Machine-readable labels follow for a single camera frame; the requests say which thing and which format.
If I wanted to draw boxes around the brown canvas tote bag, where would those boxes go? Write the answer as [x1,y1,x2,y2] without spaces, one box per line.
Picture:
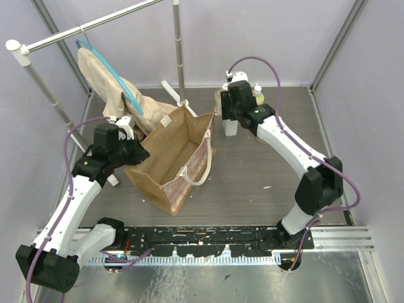
[125,106,215,216]

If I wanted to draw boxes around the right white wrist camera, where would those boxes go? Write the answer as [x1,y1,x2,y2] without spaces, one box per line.
[226,71,248,83]

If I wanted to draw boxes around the beige cloth on hanger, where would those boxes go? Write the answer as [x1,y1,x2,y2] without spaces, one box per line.
[78,47,176,138]

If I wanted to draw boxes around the white bottle black cap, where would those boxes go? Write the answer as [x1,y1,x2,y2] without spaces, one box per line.
[222,119,239,137]

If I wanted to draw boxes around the blue clothes hanger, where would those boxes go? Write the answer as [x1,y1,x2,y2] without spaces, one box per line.
[74,38,145,116]

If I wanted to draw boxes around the yellow lotion squeeze bottle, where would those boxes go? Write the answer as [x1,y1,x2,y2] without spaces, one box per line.
[252,84,264,105]

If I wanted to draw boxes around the aluminium frame rail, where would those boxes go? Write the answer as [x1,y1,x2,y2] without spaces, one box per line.
[34,225,375,266]

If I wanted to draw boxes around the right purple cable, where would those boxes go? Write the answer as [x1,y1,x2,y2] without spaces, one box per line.
[227,56,361,272]

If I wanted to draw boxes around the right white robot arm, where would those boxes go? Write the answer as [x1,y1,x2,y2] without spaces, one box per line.
[220,80,343,249]

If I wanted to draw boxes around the purple cable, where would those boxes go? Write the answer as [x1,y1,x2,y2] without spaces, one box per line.
[25,116,116,297]
[227,56,361,272]

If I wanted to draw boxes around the green bottle wooden cap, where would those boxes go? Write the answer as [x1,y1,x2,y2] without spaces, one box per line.
[255,136,266,144]

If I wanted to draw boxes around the clear amber soap bottle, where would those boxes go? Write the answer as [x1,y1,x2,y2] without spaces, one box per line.
[215,83,228,116]

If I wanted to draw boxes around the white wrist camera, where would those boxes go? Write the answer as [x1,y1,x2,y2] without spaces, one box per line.
[109,115,135,140]
[226,71,248,83]

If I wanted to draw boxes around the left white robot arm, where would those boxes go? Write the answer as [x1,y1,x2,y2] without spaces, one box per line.
[15,123,150,294]

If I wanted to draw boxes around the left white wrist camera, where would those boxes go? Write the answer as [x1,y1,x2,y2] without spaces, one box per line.
[109,115,135,140]

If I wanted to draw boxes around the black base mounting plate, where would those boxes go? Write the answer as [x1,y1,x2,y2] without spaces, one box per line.
[106,226,303,258]

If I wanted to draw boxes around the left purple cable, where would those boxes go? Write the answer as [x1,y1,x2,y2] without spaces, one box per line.
[25,116,116,297]

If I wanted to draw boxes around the metal clothes rack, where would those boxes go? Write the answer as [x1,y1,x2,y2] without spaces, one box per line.
[5,0,198,187]

